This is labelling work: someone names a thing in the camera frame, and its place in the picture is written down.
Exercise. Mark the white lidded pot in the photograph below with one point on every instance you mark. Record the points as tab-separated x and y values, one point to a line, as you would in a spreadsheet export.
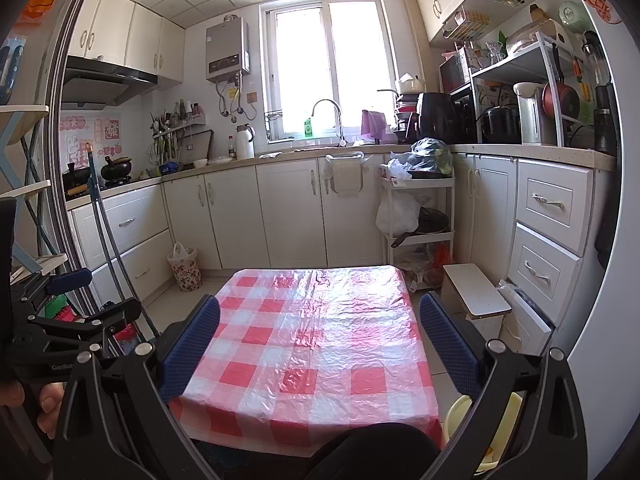
410	83

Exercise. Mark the white storage trolley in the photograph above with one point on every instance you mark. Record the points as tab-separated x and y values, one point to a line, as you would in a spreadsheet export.
420	182

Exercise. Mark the white hanging door bin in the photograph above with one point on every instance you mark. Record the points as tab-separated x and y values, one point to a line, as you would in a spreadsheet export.
345	175

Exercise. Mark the black frying pan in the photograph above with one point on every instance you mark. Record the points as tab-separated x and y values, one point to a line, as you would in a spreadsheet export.
425	222

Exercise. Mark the pale yellow waste bin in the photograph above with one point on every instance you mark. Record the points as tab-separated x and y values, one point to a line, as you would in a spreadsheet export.
460	420

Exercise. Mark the red green knitted slipper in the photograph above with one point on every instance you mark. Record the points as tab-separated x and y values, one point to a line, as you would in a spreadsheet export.
57	307

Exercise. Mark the black clay pot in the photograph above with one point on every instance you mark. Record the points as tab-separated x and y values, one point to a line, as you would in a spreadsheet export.
117	167

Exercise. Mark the person's black pants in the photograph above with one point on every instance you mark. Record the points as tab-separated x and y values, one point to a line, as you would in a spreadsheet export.
380	452

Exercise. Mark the black bag of vegetables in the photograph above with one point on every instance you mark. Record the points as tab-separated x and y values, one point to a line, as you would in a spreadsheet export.
430	152

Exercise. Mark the tall black bottle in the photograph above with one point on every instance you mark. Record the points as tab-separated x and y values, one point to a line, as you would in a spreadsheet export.
602	115

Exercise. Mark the large white plastic bag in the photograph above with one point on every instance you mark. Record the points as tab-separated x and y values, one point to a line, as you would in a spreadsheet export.
397	212

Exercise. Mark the red checked tablecloth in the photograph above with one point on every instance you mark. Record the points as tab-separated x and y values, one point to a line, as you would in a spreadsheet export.
310	350

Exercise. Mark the small white plastic bag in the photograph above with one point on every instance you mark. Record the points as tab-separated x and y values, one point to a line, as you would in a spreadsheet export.
397	167

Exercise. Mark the green detergent bottle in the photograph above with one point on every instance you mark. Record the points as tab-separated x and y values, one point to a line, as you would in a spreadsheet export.
307	127

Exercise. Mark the white refrigerator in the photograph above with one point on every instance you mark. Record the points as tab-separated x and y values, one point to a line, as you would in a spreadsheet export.
590	360

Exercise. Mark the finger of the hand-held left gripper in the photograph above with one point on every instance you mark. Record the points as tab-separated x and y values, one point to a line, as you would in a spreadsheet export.
100	319
70	280

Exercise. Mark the dark sauce bottle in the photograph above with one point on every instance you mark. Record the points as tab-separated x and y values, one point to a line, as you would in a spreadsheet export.
230	147

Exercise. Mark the blue beige shoe rack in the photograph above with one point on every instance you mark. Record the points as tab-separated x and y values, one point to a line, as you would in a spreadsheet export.
22	112

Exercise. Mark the red hanging pan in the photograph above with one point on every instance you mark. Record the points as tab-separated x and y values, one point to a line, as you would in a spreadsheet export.
561	100

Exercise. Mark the black air fryer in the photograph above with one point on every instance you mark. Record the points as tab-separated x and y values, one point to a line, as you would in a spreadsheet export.
435	117

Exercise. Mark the white kitchen base cabinets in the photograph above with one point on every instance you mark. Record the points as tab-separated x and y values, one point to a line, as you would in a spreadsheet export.
290	210

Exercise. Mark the floral bin with plastic bag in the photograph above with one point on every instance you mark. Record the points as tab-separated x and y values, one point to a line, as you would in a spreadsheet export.
185	270

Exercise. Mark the white low stool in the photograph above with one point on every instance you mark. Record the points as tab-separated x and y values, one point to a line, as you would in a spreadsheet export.
475	290

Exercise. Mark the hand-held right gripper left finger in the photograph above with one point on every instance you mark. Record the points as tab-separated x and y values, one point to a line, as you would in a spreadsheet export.
192	345

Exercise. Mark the white countertop shelf rack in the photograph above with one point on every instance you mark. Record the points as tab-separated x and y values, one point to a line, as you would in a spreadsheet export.
505	57

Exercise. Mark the grey sliding door frame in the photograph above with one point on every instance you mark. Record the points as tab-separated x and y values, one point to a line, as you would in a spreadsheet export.
60	60

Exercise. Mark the white electric water boiler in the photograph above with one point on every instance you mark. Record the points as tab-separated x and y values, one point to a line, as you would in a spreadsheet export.
532	112

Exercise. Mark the chrome kitchen faucet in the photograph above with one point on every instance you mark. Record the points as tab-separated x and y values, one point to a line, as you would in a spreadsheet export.
327	102

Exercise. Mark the black rice cooker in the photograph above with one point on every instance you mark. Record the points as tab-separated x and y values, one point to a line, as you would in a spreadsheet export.
500	122

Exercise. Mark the black range hood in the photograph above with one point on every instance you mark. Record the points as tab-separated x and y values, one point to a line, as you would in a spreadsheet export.
97	85

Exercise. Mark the person's left hand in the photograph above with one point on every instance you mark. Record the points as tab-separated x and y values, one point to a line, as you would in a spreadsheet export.
47	405

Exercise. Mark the stack of kitchen trays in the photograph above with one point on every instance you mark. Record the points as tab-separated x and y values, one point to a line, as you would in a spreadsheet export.
407	112

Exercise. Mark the red wall stickers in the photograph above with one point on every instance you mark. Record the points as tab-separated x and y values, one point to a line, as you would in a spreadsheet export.
90	137

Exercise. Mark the kitchen window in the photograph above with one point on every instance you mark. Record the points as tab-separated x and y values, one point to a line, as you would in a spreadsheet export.
330	65

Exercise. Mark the white gas water heater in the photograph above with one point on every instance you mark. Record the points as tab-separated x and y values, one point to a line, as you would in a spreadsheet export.
227	52

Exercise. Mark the red plastic bag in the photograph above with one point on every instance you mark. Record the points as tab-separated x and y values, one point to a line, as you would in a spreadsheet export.
441	255

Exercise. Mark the white thermos jug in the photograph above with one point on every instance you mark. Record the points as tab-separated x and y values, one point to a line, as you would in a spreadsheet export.
245	142

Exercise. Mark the grey cutting board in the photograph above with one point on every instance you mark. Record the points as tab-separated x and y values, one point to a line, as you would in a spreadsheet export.
196	147

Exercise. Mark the dark red toaster oven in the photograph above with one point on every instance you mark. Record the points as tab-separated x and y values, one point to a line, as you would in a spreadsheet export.
457	72

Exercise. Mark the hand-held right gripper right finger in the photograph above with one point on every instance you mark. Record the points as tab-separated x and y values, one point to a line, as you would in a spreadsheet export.
447	345

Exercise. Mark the wall utensil rack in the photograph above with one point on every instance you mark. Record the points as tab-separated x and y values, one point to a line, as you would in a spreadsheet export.
172	122

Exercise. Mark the clear plastic food bags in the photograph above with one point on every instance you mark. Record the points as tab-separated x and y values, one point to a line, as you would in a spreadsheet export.
417	272

